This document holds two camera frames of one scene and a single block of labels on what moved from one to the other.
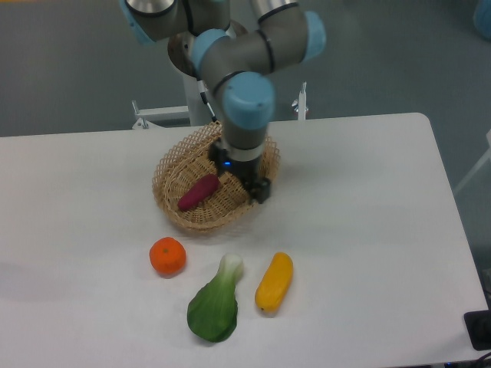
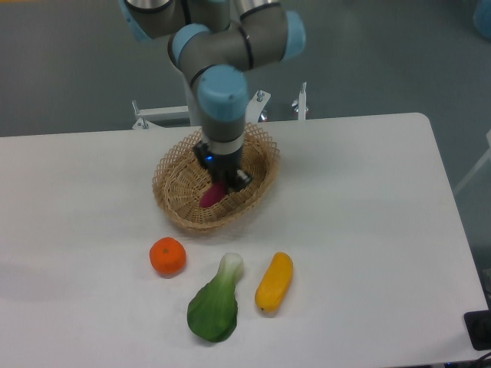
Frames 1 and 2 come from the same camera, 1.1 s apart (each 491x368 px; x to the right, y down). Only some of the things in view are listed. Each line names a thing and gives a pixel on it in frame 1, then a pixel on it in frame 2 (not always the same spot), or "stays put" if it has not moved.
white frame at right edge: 482,164 stays put
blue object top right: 482,18 stays put
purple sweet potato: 200,191 to 213,195
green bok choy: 212,312 stays put
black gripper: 245,172 to 224,166
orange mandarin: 167,257 stays put
